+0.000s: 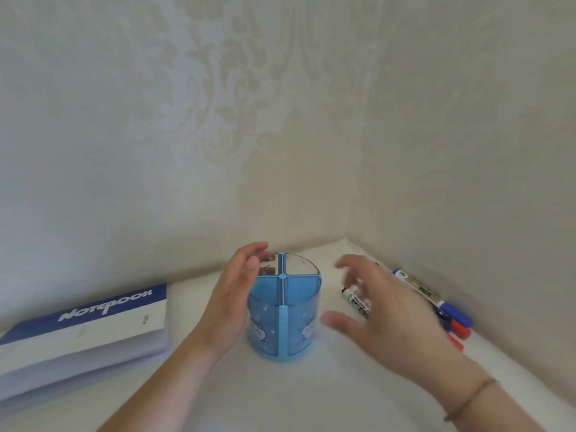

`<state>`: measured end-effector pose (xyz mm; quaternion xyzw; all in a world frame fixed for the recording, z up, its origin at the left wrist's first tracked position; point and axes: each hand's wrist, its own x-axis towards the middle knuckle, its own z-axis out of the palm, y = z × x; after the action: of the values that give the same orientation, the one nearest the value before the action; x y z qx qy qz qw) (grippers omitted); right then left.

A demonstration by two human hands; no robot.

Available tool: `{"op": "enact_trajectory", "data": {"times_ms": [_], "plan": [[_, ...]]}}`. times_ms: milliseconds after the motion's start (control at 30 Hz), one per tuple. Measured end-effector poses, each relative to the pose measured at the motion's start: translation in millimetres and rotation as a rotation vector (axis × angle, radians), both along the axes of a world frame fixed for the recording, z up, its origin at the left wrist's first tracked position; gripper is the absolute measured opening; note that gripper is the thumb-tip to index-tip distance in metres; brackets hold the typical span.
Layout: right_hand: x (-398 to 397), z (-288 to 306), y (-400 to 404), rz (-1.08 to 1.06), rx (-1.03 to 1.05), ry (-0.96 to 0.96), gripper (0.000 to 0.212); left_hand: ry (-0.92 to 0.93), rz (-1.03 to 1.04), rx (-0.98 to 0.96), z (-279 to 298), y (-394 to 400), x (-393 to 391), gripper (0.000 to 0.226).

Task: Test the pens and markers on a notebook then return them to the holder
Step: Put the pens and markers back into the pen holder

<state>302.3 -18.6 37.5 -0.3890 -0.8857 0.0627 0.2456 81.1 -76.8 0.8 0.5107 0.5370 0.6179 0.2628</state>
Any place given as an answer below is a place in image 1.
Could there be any person's left hand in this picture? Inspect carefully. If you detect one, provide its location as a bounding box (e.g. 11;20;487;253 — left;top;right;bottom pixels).
191;242;270;363

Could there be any person's right hand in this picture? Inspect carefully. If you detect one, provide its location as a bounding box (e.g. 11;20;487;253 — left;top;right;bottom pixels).
320;254;491;408

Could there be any blue plastic pen holder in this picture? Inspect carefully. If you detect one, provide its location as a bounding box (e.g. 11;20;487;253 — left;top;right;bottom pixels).
247;253;323;362

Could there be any person's right forearm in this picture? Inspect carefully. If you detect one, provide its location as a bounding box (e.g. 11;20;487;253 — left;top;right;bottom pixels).
440;377;549;432

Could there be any person's left forearm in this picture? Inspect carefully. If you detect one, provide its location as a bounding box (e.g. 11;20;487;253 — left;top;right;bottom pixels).
97;338;218;432

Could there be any black cap whiteboard marker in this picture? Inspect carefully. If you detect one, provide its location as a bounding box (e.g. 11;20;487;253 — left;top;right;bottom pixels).
342;286;372;318

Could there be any blue cap whiteboard marker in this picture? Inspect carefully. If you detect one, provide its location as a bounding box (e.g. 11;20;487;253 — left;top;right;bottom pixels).
391;268;473;328

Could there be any blue cover notebook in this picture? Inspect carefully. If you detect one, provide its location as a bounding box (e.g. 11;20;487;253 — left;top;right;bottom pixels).
0;282;173;404

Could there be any brown cord bracelet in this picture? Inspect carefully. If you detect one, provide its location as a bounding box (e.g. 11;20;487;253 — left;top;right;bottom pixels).
443;378;497;422

